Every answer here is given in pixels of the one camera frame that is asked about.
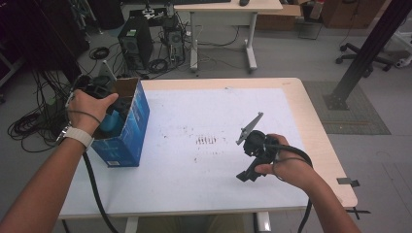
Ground black metal pillar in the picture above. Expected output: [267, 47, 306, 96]
[323, 0, 412, 111]

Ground black keyboard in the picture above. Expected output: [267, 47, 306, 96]
[174, 0, 233, 5]

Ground black office chair base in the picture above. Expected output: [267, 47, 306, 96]
[335, 42, 395, 79]

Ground blue cardboard box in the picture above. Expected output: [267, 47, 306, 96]
[90, 77, 151, 168]

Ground large brown cardboard box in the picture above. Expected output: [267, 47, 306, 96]
[320, 0, 387, 29]

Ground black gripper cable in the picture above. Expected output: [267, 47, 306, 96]
[82, 151, 120, 233]
[266, 144, 314, 233]

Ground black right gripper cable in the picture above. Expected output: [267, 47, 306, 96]
[266, 144, 314, 233]

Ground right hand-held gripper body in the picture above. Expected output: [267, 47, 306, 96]
[235, 112, 281, 166]

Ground person's left hand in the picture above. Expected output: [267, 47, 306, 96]
[66, 89, 120, 136]

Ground open brown cardboard box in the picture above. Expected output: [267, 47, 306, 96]
[256, 3, 303, 32]

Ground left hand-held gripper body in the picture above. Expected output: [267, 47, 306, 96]
[66, 60, 119, 106]

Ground white table leg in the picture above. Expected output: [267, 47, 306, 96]
[124, 216, 139, 233]
[256, 212, 272, 233]

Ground wristwatch with white band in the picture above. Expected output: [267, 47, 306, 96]
[55, 121, 95, 151]

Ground coiled black cable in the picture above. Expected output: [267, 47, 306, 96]
[88, 46, 111, 61]
[148, 57, 170, 74]

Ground white office desk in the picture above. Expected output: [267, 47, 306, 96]
[174, 0, 284, 73]

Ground black tape piece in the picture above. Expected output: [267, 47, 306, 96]
[336, 177, 361, 188]

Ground person's right hand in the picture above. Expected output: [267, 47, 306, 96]
[255, 133, 314, 190]

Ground open grey computer case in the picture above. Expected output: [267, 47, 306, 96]
[163, 18, 187, 63]

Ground blue dish soap bottle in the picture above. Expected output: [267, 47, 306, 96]
[99, 110, 126, 133]

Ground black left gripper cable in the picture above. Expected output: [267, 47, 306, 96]
[82, 151, 120, 233]

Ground grey floor mat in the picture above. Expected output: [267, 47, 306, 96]
[302, 81, 392, 136]

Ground dark curtain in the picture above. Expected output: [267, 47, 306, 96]
[0, 0, 90, 76]

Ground black computer tower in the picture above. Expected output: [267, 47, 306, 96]
[117, 15, 155, 70]

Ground tangle of black floor cables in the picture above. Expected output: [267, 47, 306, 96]
[7, 69, 71, 153]

